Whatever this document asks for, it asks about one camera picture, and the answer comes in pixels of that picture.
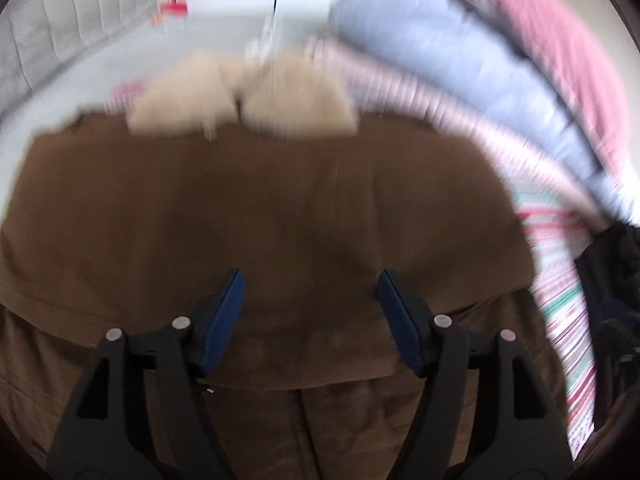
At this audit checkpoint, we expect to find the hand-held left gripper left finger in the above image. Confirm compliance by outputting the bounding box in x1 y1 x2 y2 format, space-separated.
47 267 248 480

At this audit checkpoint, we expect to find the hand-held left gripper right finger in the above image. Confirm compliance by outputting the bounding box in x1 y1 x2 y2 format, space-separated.
377 268 576 480

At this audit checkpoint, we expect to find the brown sweatshirt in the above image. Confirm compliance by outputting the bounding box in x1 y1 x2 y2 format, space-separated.
0 110 568 480

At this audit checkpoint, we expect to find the white patterned knit blanket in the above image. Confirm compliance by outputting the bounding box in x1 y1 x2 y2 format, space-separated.
305 37 603 223

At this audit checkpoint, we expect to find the beige cloth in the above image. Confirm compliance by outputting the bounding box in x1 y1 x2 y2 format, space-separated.
240 47 359 137
127 52 242 136

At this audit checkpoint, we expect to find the pink garment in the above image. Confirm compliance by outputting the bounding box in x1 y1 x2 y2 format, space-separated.
410 0 637 173

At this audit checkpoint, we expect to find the grey plush blanket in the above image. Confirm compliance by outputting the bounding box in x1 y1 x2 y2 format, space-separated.
0 10 351 136

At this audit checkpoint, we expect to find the light blue towel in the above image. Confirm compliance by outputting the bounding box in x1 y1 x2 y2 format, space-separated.
329 0 628 223

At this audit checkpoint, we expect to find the clear plastic object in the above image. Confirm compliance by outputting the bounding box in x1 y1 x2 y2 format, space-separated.
244 10 287 67

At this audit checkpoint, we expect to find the red-capped bottle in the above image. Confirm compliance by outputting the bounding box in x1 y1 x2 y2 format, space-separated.
151 1 191 32

